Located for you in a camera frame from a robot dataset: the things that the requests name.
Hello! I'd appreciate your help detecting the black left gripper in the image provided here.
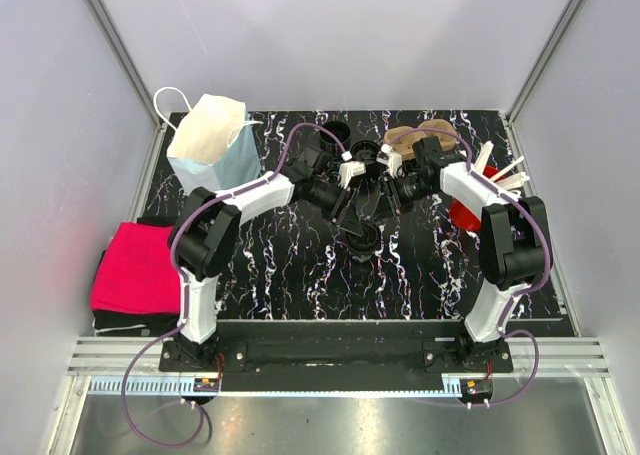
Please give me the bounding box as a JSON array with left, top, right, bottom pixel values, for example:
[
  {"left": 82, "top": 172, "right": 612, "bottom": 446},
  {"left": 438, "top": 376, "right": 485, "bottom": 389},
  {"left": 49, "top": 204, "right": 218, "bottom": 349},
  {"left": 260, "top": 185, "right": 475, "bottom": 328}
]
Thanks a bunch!
[{"left": 308, "top": 179, "right": 362, "bottom": 237}]

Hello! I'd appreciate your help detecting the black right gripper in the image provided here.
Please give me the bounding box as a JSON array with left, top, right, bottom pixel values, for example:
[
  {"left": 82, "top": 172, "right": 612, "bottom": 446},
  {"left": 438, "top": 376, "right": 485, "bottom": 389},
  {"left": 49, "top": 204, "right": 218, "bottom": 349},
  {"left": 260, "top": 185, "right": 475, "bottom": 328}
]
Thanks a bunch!
[{"left": 369, "top": 174, "right": 436, "bottom": 226}]

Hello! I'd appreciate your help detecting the black cup lid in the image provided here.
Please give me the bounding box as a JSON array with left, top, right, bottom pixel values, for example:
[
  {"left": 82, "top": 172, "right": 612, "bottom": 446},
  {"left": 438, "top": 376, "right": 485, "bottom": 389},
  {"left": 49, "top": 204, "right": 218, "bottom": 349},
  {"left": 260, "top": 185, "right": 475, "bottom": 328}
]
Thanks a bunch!
[{"left": 345, "top": 222, "right": 382, "bottom": 255}]

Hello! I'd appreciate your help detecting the light blue paper bag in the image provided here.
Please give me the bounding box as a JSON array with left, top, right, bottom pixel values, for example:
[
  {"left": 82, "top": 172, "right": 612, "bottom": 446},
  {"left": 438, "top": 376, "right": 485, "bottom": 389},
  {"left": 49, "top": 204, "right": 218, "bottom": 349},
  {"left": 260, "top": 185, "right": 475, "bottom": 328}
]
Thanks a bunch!
[{"left": 153, "top": 86, "right": 261, "bottom": 195}]

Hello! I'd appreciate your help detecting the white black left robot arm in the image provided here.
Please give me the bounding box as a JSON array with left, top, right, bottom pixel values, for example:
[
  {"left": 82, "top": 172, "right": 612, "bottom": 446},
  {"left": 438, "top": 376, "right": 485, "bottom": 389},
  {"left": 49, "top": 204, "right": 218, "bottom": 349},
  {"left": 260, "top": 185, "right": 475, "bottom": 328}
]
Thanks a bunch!
[{"left": 169, "top": 147, "right": 366, "bottom": 371}]

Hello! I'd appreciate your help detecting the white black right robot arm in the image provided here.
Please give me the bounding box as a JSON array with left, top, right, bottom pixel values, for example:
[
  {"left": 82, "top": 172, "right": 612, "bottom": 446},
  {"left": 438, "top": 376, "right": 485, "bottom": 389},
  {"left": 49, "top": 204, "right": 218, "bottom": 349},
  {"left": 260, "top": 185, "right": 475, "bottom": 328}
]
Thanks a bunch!
[{"left": 375, "top": 137, "right": 553, "bottom": 372}]

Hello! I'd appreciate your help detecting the black coffee cup with lid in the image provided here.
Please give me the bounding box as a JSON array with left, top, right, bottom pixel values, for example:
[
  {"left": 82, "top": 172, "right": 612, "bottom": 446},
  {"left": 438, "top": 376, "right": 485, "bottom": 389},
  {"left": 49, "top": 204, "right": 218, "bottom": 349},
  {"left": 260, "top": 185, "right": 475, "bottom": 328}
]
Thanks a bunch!
[{"left": 351, "top": 140, "right": 381, "bottom": 177}]

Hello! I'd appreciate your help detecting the red plastic cup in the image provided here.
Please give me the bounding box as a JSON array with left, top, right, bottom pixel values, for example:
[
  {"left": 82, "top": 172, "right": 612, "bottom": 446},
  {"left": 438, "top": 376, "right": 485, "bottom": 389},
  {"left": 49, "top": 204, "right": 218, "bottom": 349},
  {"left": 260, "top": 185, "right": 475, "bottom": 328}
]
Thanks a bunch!
[{"left": 441, "top": 162, "right": 503, "bottom": 231}]

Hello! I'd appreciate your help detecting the white wrapped straw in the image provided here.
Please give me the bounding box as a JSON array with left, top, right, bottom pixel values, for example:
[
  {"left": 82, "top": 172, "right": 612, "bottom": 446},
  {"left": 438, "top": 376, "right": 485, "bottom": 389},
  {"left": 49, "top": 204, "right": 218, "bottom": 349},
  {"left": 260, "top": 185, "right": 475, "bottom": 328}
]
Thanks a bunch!
[
  {"left": 497, "top": 172, "right": 530, "bottom": 191},
  {"left": 491, "top": 155, "right": 525, "bottom": 182},
  {"left": 474, "top": 141, "right": 494, "bottom": 174}
]

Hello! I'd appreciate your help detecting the pink cloth on black pad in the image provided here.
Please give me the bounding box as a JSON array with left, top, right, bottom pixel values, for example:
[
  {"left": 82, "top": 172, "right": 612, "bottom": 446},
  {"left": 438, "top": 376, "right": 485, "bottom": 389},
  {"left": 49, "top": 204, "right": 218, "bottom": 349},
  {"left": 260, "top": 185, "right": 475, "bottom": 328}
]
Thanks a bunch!
[{"left": 89, "top": 216, "right": 180, "bottom": 337}]

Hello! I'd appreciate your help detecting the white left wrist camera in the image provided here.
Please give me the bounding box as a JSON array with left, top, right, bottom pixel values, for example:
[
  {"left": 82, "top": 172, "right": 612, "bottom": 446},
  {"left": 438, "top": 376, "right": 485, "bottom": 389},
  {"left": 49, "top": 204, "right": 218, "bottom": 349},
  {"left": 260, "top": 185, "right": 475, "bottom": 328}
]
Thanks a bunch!
[{"left": 338, "top": 151, "right": 366, "bottom": 189}]

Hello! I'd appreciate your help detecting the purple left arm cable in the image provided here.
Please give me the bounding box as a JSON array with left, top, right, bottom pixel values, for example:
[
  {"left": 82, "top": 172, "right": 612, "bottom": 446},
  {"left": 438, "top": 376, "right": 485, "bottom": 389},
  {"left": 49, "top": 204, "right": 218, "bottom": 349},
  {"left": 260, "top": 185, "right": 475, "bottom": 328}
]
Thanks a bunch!
[{"left": 119, "top": 122, "right": 351, "bottom": 449}]

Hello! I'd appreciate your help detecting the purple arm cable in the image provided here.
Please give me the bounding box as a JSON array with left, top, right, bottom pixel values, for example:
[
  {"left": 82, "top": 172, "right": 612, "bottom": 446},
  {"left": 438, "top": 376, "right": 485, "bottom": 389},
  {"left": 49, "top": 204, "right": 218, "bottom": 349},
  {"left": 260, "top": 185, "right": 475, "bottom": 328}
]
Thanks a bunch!
[
  {"left": 119, "top": 122, "right": 351, "bottom": 449},
  {"left": 382, "top": 127, "right": 554, "bottom": 409}
]

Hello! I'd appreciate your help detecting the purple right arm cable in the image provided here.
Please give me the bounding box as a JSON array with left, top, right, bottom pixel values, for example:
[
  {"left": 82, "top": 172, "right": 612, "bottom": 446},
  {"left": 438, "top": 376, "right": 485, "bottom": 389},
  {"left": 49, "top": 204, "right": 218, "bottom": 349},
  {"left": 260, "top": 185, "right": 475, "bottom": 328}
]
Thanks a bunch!
[{"left": 382, "top": 127, "right": 554, "bottom": 409}]

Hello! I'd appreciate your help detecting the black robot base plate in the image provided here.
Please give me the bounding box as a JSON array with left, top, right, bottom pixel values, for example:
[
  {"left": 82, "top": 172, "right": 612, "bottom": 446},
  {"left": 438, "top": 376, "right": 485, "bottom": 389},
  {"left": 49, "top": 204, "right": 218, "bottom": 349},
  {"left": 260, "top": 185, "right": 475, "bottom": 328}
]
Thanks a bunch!
[{"left": 159, "top": 320, "right": 514, "bottom": 396}]

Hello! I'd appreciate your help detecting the aluminium frame post left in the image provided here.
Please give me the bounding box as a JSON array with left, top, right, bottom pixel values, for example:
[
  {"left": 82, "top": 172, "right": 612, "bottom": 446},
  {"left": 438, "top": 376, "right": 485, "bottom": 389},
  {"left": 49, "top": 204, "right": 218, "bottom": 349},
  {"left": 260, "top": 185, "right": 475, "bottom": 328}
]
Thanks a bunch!
[{"left": 85, "top": 0, "right": 162, "bottom": 127}]

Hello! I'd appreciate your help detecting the aluminium frame post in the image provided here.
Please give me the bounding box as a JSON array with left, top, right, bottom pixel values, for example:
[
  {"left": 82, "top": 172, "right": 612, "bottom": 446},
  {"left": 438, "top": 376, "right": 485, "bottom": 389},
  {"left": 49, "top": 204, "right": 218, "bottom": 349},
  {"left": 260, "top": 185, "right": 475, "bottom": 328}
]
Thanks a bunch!
[
  {"left": 85, "top": 0, "right": 162, "bottom": 127},
  {"left": 505, "top": 0, "right": 587, "bottom": 123}
]

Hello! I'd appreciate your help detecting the aluminium frame post right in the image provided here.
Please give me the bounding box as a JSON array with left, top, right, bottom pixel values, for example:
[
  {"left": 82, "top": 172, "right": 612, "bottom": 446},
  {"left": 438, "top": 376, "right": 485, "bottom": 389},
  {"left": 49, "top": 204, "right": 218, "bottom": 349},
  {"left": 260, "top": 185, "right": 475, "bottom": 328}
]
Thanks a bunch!
[{"left": 505, "top": 0, "right": 587, "bottom": 123}]

